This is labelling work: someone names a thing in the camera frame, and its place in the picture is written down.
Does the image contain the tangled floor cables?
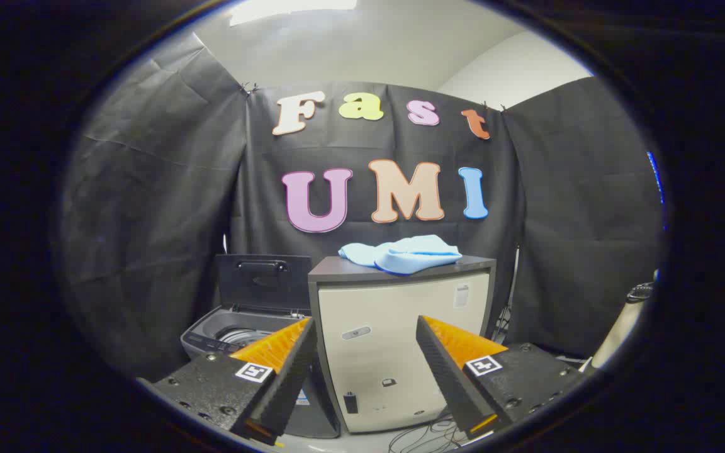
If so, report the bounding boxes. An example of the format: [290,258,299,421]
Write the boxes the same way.
[388,412,473,453]

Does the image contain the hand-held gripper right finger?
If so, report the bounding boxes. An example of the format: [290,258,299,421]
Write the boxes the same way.
[415,315,591,441]

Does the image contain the thin backdrop stand pole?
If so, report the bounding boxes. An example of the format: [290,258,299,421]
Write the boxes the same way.
[505,247,520,318]

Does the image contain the grey washing machine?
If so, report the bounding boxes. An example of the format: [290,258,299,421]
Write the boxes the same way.
[180,305,341,439]

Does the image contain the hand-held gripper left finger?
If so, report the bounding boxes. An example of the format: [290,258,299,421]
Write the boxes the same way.
[138,316,319,447]

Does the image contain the beige cabinet with grey top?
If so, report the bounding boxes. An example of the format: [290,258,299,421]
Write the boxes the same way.
[308,255,497,435]

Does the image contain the light blue shirt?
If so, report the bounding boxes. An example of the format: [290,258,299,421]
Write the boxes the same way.
[338,235,463,276]

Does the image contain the black backdrop cloth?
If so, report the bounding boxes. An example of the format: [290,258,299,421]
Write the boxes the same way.
[60,31,665,381]

